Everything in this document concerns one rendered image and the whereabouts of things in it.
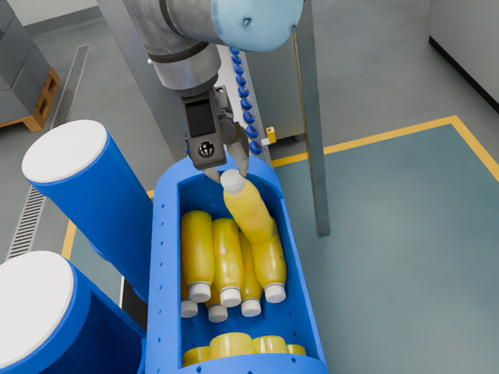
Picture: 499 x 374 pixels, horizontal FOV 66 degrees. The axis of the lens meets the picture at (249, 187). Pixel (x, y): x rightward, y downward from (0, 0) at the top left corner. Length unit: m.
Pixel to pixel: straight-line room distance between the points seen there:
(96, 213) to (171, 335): 0.82
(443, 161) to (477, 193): 0.27
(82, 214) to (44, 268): 0.35
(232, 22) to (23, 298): 0.81
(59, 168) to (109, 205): 0.20
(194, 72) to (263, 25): 0.16
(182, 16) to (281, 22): 0.10
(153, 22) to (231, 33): 0.12
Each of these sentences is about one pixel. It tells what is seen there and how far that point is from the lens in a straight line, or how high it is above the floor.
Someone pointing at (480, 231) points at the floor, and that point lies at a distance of 2.18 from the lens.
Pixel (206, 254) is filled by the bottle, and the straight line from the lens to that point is 0.75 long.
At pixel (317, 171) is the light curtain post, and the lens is 1.67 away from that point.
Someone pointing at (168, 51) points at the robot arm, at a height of 1.51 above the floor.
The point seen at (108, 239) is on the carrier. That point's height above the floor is 0.72.
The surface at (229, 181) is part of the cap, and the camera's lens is 0.67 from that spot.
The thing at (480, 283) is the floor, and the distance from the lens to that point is 2.03.
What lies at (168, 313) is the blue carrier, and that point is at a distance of 0.61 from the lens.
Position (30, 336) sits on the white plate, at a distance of 0.97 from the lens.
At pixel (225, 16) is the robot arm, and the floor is 1.58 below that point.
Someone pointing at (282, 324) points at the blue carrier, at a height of 0.98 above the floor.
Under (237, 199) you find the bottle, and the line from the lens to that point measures 0.68.
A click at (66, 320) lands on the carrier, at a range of 0.96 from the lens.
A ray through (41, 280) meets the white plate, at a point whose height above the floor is 1.04.
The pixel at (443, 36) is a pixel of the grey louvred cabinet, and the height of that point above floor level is 0.18.
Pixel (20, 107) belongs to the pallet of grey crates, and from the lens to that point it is 3.66.
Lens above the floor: 1.73
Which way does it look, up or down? 47 degrees down
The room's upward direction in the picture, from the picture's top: 17 degrees counter-clockwise
